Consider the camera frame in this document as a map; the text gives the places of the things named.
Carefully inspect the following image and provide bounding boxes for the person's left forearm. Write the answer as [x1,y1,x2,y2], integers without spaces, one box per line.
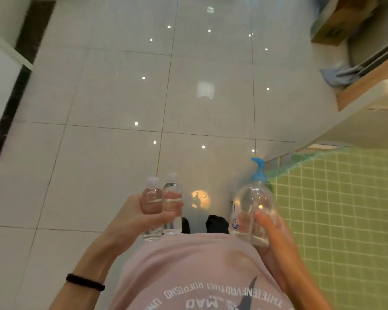
[48,232,140,310]

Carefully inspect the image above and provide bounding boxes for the person's pale pink shirt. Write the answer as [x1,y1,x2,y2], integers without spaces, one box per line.
[108,232,295,310]

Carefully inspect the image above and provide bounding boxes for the black wrist band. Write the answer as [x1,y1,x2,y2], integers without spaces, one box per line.
[66,273,106,292]

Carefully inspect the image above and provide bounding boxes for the white blue plastic cleaning tool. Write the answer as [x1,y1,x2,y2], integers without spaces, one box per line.
[320,38,388,87]

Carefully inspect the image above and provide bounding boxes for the person's left hand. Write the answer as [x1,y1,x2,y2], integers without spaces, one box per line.
[108,193,185,252]

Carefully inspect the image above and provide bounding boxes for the person's right forearm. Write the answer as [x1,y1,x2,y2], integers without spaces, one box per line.
[262,245,332,310]

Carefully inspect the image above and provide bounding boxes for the brown cardboard box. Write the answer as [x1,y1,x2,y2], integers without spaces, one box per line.
[311,0,381,46]

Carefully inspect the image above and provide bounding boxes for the small clear plastic bottle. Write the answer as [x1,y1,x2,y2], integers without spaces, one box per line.
[163,172,183,236]
[141,177,164,242]

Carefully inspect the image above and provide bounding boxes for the large clear bottle blue pump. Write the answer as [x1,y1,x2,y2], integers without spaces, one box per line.
[228,157,278,248]

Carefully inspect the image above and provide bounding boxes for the person's right hand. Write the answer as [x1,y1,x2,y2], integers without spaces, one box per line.
[253,211,298,259]

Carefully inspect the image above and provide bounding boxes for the person's black trousers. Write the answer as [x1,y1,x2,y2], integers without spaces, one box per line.
[181,215,230,235]

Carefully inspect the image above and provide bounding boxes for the green checked tablecloth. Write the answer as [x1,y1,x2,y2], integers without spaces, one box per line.
[266,147,388,310]

